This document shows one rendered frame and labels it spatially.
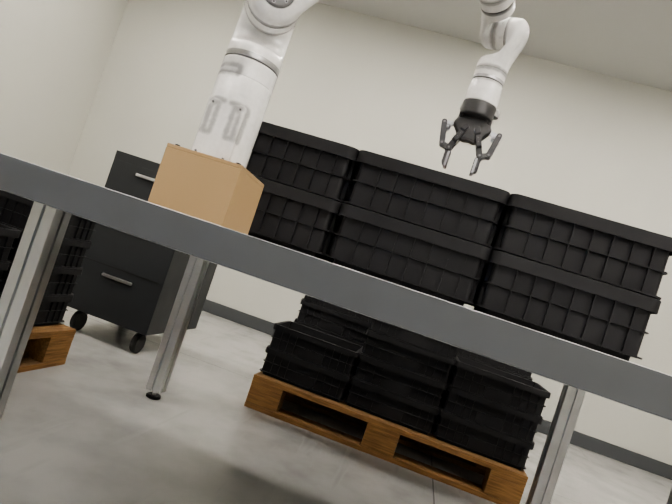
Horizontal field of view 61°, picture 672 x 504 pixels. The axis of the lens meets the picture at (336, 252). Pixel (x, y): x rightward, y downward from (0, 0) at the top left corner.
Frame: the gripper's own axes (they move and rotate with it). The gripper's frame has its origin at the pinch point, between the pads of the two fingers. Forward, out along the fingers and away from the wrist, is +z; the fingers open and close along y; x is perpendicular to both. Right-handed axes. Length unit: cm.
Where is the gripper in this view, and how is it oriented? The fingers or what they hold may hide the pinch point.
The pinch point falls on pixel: (459, 165)
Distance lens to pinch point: 130.9
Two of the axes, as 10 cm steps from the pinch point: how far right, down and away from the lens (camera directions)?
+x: 1.9, 1.0, 9.8
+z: -3.2, 9.5, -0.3
